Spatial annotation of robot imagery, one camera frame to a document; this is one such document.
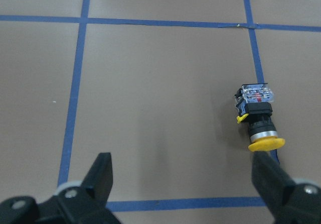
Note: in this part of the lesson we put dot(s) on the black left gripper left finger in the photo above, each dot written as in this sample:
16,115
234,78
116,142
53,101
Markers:
98,180

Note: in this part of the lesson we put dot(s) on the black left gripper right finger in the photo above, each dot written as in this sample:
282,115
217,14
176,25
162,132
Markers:
272,183

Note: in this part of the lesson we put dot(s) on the yellow push button switch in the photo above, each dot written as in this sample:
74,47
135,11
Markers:
253,103

